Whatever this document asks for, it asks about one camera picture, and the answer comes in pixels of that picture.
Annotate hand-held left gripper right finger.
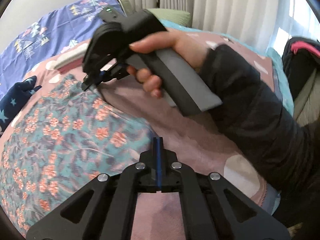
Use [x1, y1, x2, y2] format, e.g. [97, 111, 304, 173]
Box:
[159, 137, 290, 240]

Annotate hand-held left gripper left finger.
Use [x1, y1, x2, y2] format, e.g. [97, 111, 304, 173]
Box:
[26, 137, 159, 240]

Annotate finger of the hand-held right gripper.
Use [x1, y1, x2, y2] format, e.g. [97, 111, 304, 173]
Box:
[94, 64, 129, 83]
[82, 73, 100, 92]

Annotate teal floral shirt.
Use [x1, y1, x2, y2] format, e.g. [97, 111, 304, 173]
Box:
[0, 74, 155, 233]

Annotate person's right forearm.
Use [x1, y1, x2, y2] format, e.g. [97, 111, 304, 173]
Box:
[199, 44, 320, 205]

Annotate folded beige and pink clothes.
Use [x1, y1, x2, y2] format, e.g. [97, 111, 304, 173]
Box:
[54, 46, 88, 68]

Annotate person's right hand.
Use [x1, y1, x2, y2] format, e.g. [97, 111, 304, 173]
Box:
[126, 29, 213, 98]

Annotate folded pink garment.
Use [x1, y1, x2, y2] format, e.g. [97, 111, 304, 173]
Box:
[56, 64, 85, 75]

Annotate green cushion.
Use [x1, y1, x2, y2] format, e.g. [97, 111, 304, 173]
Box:
[120, 0, 135, 14]

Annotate pink polka dot blanket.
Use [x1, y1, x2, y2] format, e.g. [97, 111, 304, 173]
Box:
[0, 27, 283, 240]

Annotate green pillow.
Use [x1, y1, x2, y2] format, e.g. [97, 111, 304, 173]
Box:
[147, 8, 192, 28]

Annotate blue tree print sheet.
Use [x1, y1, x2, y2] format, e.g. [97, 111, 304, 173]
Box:
[0, 0, 125, 87]

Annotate navy star print garment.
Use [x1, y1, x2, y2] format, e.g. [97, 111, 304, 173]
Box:
[0, 75, 42, 132]

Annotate white pleated curtain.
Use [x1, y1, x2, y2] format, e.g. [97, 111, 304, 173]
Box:
[124, 0, 320, 55]

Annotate beige chair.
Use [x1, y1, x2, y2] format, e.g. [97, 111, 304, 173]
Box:
[292, 72, 320, 128]

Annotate black and pink jacket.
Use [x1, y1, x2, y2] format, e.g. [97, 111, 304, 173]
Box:
[281, 37, 320, 100]

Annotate window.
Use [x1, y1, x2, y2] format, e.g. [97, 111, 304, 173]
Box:
[275, 0, 320, 48]

